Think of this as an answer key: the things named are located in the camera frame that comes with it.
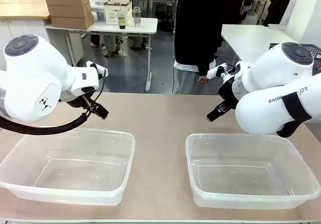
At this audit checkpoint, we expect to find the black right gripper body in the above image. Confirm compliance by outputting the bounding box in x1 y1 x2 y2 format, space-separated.
217 77 238 115

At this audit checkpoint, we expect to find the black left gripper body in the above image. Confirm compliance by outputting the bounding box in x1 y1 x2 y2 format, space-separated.
59 94 94 109

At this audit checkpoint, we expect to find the clear plastic bin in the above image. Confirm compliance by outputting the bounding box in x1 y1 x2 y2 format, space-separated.
185 133 319 208
0 127 136 206

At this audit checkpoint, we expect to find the white plastic basket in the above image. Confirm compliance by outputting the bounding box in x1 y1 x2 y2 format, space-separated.
103 0 133 26

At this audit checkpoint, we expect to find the background person in grey coat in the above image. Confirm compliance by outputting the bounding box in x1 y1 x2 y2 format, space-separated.
89 0 130 58

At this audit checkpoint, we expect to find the person in black coat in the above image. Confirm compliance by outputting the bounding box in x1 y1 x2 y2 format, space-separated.
173 0 224 95

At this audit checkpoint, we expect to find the white cabinet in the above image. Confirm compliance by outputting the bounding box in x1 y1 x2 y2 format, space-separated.
0 18 84 72

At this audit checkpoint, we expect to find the cup with green drink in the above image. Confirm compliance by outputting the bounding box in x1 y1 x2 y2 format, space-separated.
117 11 126 30

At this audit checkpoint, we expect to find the clear storage container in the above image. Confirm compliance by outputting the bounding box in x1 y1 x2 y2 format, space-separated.
89 0 109 23

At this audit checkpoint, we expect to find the white folding table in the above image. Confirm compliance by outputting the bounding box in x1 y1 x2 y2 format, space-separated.
45 17 159 93

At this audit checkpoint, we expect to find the clear cup with dome lid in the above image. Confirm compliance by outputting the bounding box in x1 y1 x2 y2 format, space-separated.
132 6 142 28

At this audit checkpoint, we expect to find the background person in dark trousers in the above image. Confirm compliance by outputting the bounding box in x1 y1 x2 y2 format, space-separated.
264 0 303 26

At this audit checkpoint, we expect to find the light wooden table top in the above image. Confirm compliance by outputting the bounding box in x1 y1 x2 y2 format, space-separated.
0 0 51 21

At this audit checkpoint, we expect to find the background person in dark clothes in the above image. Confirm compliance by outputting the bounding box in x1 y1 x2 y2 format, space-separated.
129 0 154 50

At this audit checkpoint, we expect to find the thin black camera cable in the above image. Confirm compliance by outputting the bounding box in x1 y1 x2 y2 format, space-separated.
85 69 106 109

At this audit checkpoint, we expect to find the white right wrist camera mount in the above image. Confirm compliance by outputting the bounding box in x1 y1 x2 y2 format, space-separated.
207 62 237 79

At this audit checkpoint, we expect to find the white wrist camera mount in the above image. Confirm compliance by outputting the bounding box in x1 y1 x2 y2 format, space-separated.
207 62 237 79
86 61 109 78

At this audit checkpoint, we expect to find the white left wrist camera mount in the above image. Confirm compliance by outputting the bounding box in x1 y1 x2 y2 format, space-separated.
86 61 109 78

